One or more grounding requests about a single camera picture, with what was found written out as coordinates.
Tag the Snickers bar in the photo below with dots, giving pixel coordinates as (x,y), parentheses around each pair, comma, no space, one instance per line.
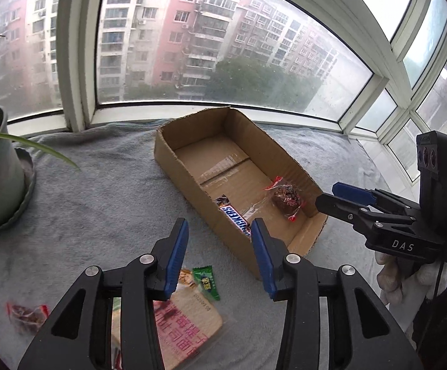
(224,205)

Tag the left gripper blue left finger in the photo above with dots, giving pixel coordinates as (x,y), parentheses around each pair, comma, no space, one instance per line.
(78,332)

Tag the dark date snack packet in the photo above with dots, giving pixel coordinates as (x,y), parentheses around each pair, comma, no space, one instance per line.
(286,197)

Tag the brown cardboard box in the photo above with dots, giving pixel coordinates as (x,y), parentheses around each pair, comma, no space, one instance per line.
(220,151)

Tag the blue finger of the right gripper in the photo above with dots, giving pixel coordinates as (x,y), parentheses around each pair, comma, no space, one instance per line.
(354,193)
(379,213)

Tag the grey towel mat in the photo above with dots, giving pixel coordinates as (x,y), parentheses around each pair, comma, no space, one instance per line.
(105,204)

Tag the green candy packet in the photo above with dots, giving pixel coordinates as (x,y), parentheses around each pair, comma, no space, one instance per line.
(204,278)

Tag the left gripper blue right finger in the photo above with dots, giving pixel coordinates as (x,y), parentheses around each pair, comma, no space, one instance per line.
(363,334)

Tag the white window frame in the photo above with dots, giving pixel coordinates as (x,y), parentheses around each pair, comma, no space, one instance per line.
(373,70)

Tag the red date snack packet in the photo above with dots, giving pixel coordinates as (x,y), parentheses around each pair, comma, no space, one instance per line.
(27,320)

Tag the right white gloved hand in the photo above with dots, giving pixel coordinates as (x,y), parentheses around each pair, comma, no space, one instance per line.
(404,296)

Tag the packaged bread loaf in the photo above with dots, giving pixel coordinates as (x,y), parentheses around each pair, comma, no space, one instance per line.
(184,324)

